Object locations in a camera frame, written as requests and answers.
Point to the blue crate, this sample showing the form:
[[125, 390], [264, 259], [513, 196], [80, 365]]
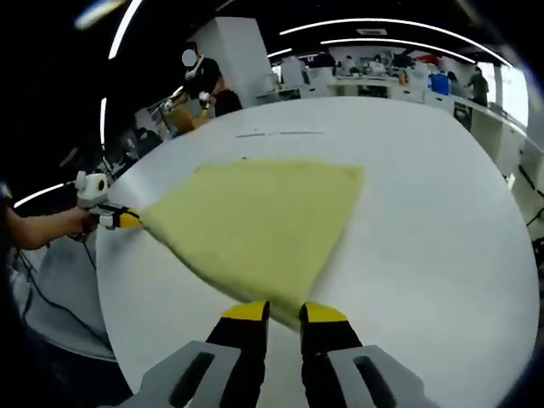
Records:
[[440, 84]]

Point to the brown cardboard box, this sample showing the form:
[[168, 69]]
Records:
[[183, 119]]

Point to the short ceiling light strip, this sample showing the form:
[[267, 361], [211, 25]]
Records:
[[382, 40]]

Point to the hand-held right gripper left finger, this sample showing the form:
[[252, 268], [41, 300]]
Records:
[[242, 353]]

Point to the yellow blue grey garment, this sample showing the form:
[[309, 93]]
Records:
[[255, 221]]

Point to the ceiling air vent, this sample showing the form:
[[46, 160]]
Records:
[[372, 31]]

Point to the long ceiling light strip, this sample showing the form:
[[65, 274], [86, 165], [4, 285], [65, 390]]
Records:
[[382, 20]]

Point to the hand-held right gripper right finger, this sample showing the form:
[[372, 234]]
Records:
[[323, 348]]

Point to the white square pillar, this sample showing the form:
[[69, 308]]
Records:
[[242, 55]]

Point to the long white counter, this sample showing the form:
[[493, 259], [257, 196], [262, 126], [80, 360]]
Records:
[[484, 123]]

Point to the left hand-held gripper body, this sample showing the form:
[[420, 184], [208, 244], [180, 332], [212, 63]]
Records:
[[91, 189]]

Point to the person's left hand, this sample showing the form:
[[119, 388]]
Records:
[[84, 222]]

